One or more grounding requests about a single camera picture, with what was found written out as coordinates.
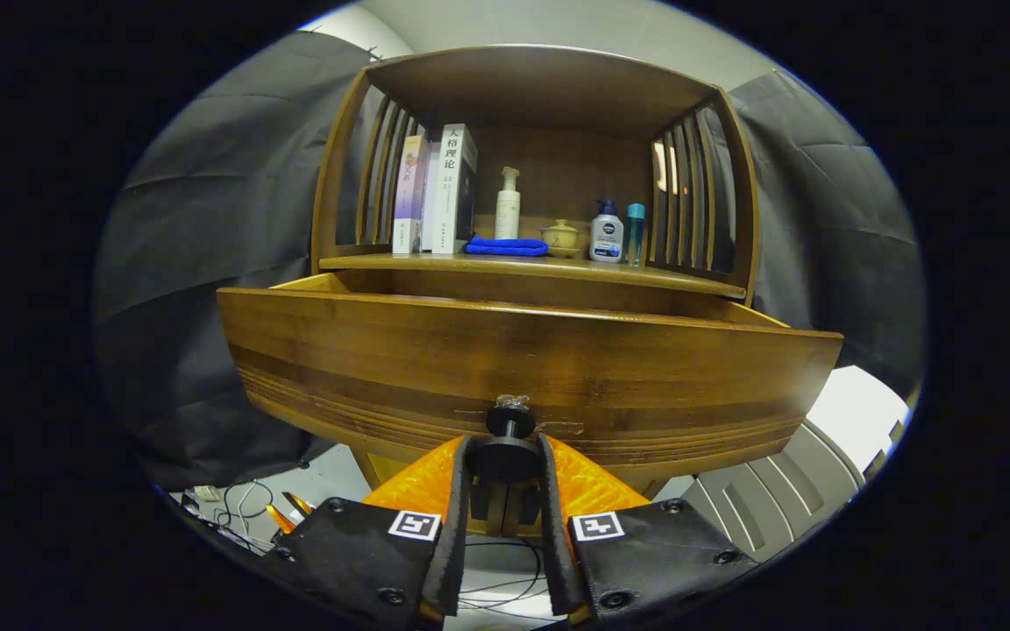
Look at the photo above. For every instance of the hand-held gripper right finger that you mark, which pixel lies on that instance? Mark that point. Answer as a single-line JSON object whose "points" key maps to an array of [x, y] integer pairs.
{"points": [[558, 561]]}

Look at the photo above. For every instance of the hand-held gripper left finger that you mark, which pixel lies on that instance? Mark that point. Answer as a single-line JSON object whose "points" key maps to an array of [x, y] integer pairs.
{"points": [[452, 561]]}

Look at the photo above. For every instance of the black drawer knob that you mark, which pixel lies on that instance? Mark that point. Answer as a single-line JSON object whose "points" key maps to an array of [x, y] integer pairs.
{"points": [[509, 460]]}

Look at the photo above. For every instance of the brown wooden drawer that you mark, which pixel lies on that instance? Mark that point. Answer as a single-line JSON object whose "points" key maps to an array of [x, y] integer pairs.
{"points": [[514, 350]]}

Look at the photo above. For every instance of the wooden countertop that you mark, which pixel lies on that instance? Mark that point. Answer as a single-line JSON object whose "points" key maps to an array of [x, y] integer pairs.
{"points": [[522, 263]]}

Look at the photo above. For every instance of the brown wooden cabinet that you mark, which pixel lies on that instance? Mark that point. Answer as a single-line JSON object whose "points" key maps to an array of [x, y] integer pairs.
{"points": [[549, 88]]}

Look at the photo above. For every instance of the grey ribbed plastic panel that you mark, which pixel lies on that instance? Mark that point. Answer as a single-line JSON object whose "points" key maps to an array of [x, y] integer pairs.
{"points": [[777, 499]]}

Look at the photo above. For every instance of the white power adapter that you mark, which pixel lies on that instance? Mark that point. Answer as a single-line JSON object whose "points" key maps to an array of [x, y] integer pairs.
{"points": [[206, 492]]}

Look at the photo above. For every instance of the blue folded cloth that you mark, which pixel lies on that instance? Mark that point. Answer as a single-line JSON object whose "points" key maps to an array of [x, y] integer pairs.
{"points": [[505, 248]]}

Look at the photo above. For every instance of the white lotion bottle blue cap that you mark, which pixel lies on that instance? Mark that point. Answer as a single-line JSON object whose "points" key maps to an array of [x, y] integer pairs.
{"points": [[607, 241]]}

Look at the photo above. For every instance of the beige lidded teacup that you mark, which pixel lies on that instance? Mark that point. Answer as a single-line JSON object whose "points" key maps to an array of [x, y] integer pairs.
{"points": [[560, 237]]}

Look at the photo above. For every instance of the white flat panel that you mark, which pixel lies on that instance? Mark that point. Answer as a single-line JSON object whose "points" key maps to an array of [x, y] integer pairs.
{"points": [[856, 412]]}

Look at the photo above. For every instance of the slim teal bottle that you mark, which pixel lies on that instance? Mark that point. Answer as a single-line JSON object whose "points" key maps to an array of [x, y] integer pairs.
{"points": [[635, 232]]}

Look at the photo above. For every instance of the white pump bottle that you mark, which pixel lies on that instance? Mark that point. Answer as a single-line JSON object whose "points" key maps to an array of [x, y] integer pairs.
{"points": [[508, 215]]}

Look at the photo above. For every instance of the thick white book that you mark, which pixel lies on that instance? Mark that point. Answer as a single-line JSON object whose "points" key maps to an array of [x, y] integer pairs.
{"points": [[448, 202]]}

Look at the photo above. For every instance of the purple book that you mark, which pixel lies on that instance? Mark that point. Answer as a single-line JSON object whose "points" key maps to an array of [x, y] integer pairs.
{"points": [[408, 202]]}

